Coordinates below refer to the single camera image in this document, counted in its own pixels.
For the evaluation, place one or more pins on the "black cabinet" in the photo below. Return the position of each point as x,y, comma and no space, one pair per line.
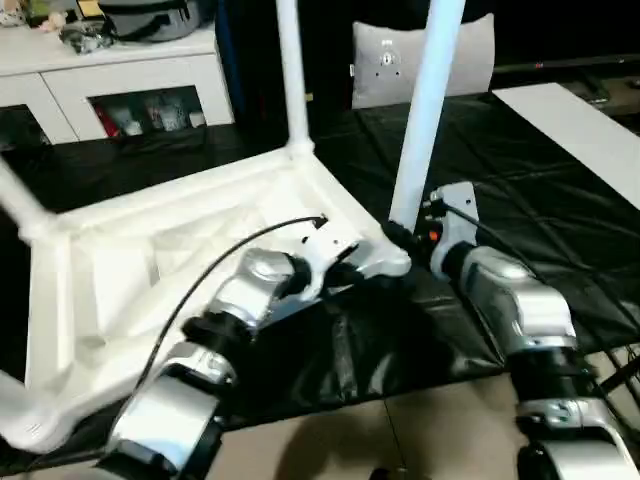
250,60

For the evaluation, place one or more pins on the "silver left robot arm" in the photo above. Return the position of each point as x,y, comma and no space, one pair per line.
250,290

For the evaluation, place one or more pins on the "dark clutter pile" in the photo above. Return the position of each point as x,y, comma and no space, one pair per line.
85,40

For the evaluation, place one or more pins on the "white flat board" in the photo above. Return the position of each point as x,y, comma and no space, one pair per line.
565,130

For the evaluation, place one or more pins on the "black mat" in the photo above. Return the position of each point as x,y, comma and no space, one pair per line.
525,175

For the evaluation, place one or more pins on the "white cabinet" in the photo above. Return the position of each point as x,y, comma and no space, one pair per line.
125,65

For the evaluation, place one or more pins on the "dark bag on cabinet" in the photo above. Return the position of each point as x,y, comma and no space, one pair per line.
150,22

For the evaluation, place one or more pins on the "grey cushion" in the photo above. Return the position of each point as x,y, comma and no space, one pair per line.
370,85

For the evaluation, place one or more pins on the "black pole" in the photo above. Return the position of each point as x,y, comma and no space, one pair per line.
625,375

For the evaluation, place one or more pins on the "yellow black box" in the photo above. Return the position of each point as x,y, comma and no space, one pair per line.
90,7

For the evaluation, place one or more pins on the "white plastic table leg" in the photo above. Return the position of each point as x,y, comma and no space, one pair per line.
425,125
20,195
292,75
25,415

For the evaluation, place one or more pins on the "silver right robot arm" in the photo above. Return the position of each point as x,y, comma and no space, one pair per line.
520,300

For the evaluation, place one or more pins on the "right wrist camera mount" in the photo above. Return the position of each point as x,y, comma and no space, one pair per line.
460,200

